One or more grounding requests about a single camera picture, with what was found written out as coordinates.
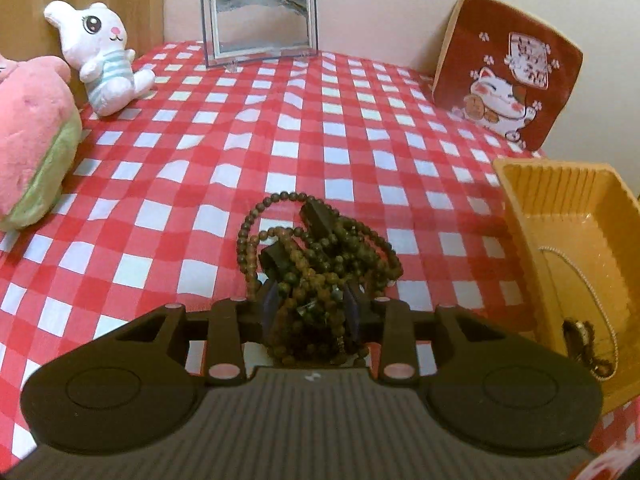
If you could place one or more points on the red patterned cloth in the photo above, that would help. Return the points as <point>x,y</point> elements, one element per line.
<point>605,465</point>

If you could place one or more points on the clear sand art frame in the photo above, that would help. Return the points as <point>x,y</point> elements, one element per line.
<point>260,15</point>

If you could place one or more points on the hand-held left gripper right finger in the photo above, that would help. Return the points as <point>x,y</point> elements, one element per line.
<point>353,307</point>

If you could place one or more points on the orange plastic tray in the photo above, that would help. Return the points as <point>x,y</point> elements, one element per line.
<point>530,240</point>

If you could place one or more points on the red lucky cat cushion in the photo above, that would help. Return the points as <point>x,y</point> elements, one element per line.
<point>500,70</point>

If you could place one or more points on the pink plush pillow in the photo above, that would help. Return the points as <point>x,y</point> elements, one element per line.
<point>35,135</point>

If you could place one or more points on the white bunny plush toy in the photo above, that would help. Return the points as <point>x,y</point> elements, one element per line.
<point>105,60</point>

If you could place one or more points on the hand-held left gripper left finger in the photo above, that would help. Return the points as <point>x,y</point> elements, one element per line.
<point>270,302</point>

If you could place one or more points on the red white checked tablecloth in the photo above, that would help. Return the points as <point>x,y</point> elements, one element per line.
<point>200,170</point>

